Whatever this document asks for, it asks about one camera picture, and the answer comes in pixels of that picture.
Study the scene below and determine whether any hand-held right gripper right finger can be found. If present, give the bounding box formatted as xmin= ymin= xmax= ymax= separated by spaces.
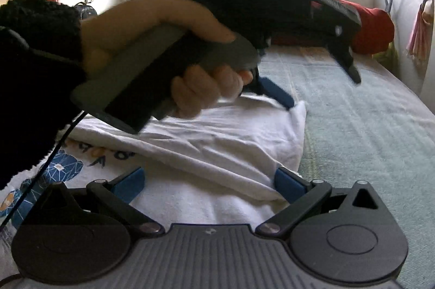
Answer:
xmin=256 ymin=169 xmax=379 ymax=238

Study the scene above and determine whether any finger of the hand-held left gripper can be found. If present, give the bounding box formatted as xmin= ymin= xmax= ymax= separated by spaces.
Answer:
xmin=253 ymin=77 xmax=294 ymax=110
xmin=328 ymin=45 xmax=361 ymax=84

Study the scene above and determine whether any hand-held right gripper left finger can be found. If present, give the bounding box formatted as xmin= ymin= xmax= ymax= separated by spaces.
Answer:
xmin=41 ymin=167 xmax=164 ymax=237

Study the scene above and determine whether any white printed t-shirt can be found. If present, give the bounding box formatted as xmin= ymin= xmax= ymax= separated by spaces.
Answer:
xmin=0 ymin=100 xmax=308 ymax=262

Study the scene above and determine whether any person's left forearm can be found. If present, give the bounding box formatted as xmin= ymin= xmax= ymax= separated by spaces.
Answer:
xmin=0 ymin=0 xmax=86 ymax=191

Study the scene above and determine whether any person's left hand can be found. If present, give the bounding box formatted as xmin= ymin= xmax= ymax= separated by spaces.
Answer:
xmin=81 ymin=0 xmax=255 ymax=119

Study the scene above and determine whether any red duvet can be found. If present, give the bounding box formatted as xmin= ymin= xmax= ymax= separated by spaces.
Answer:
xmin=272 ymin=0 xmax=395 ymax=55

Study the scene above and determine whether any yellow-green plastic bag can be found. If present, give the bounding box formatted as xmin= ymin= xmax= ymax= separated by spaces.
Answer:
xmin=384 ymin=41 xmax=400 ymax=65

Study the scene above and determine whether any green checked bed blanket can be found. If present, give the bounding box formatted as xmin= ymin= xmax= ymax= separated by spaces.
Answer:
xmin=217 ymin=45 xmax=435 ymax=289

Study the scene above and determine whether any pink striped curtain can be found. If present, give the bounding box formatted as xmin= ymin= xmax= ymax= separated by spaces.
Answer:
xmin=399 ymin=0 xmax=435 ymax=67

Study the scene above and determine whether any black backpack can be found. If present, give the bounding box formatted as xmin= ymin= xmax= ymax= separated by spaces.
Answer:
xmin=73 ymin=0 xmax=99 ymax=20

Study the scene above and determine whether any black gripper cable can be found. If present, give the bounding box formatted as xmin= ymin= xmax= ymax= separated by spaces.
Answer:
xmin=0 ymin=111 xmax=85 ymax=232

